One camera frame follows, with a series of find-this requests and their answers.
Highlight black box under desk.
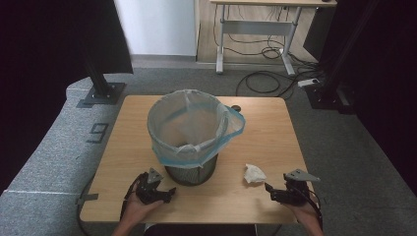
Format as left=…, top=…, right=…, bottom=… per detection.
left=302, top=6, right=336, bottom=64

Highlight black cables on floor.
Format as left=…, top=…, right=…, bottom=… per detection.
left=235, top=55, right=327, bottom=101

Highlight black cables under desk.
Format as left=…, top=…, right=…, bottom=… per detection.
left=212, top=3, right=293, bottom=61

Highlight person's right hand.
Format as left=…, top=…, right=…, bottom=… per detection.
left=287, top=198, right=323, bottom=228

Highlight white power strip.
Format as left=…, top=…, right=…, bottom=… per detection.
left=297, top=78, right=321, bottom=89

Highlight dark curtain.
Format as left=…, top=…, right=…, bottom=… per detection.
left=319, top=0, right=417, bottom=198
left=0, top=0, right=135, bottom=195

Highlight desk with white metal frame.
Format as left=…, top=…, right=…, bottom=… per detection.
left=208, top=0, right=338, bottom=77

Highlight black stand with base plate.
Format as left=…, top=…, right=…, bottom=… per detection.
left=304, top=0, right=382, bottom=115
left=82, top=55, right=128, bottom=106

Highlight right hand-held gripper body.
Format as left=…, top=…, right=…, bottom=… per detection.
left=282, top=168, right=322, bottom=207

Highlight white paper tissue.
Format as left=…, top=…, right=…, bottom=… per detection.
left=243, top=163, right=268, bottom=185

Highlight person's left hand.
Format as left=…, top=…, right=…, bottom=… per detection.
left=125, top=192, right=165, bottom=224

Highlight black mesh trash bin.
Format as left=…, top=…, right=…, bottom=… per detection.
left=163, top=152, right=219, bottom=188

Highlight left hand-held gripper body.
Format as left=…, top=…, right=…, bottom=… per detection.
left=135, top=167, right=164, bottom=206

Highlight translucent blue-edged trash bag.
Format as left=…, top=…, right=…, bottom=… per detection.
left=146, top=88, right=247, bottom=170

